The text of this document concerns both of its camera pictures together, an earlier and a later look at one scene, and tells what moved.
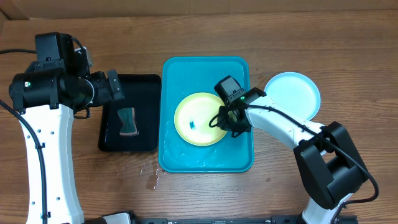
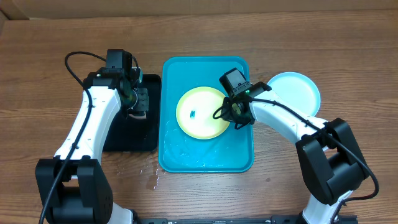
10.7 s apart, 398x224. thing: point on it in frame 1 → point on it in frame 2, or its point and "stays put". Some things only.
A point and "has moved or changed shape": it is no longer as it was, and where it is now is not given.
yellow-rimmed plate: [192, 118] has moved or changed shape
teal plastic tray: [185, 75] stays put
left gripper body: [102, 91] → [139, 100]
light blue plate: [294, 92] stays put
